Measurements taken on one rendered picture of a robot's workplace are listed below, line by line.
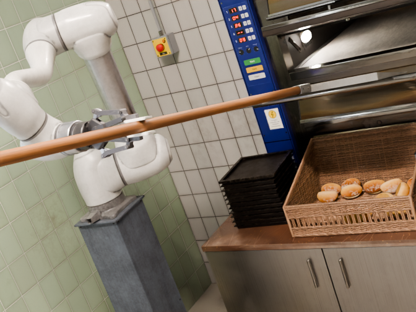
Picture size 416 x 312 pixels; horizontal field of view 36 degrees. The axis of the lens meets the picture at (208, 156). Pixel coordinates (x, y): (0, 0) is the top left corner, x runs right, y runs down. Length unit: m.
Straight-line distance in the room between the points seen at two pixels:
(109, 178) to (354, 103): 1.18
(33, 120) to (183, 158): 1.92
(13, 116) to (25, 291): 1.33
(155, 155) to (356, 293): 1.03
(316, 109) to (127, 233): 1.09
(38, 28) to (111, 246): 0.91
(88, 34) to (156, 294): 1.11
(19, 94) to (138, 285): 1.17
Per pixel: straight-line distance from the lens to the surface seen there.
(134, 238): 2.59
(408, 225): 2.62
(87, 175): 2.52
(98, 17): 2.20
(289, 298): 2.97
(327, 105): 3.04
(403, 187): 2.84
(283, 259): 2.85
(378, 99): 2.95
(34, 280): 2.94
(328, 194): 2.97
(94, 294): 3.18
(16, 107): 1.70
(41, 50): 2.15
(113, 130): 1.51
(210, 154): 3.45
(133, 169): 2.50
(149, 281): 2.66
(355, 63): 2.93
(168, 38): 3.24
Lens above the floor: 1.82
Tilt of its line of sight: 17 degrees down
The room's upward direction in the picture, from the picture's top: 20 degrees counter-clockwise
